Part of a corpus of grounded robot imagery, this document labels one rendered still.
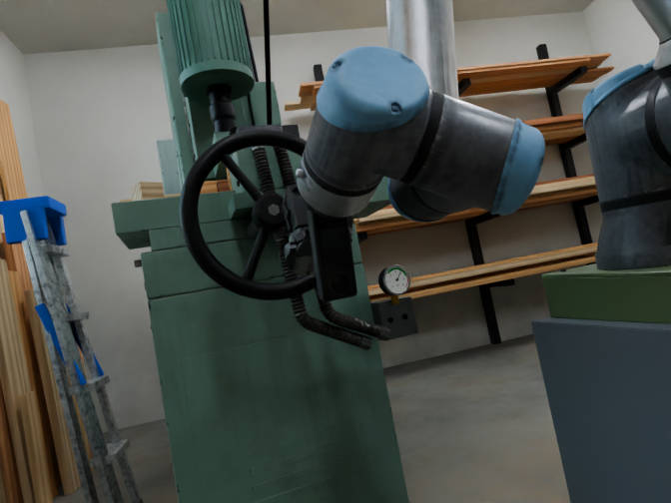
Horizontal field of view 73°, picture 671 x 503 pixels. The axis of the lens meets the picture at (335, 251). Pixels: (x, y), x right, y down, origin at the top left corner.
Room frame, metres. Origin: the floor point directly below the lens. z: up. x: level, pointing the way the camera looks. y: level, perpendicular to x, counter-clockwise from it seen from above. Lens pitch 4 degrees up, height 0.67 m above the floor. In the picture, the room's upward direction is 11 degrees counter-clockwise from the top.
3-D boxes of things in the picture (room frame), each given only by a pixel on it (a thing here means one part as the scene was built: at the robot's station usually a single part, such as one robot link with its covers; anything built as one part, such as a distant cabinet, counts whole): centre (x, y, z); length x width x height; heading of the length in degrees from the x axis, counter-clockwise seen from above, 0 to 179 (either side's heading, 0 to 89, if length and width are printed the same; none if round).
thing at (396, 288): (0.95, -0.11, 0.65); 0.06 x 0.04 x 0.08; 109
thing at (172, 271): (1.18, 0.25, 0.76); 0.57 x 0.45 x 0.09; 19
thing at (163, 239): (1.01, 0.19, 0.82); 0.40 x 0.21 x 0.04; 109
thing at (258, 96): (1.32, 0.14, 1.22); 0.09 x 0.08 x 0.15; 19
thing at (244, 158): (0.90, 0.10, 0.91); 0.15 x 0.14 x 0.09; 109
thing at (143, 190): (0.88, 0.35, 0.92); 0.05 x 0.04 x 0.04; 46
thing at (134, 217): (0.98, 0.13, 0.87); 0.61 x 0.30 x 0.06; 109
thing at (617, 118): (0.65, -0.48, 0.80); 0.17 x 0.15 x 0.18; 8
